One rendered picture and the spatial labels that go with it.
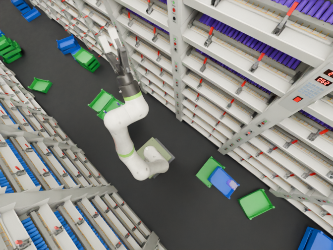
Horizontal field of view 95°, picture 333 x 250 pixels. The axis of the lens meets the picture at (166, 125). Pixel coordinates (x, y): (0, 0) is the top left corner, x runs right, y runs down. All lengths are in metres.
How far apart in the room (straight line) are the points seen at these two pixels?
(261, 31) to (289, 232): 2.03
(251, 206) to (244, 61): 1.65
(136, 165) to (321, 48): 1.02
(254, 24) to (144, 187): 1.83
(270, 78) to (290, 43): 0.20
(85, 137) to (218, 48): 2.06
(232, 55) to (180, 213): 1.68
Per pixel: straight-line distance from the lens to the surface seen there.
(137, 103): 0.76
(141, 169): 1.06
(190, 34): 0.99
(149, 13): 1.16
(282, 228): 2.30
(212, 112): 1.38
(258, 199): 2.18
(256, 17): 0.78
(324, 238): 2.41
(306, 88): 0.82
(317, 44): 0.76
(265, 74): 0.89
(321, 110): 0.91
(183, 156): 2.01
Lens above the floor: 1.99
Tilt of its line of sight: 69 degrees down
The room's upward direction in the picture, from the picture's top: 15 degrees counter-clockwise
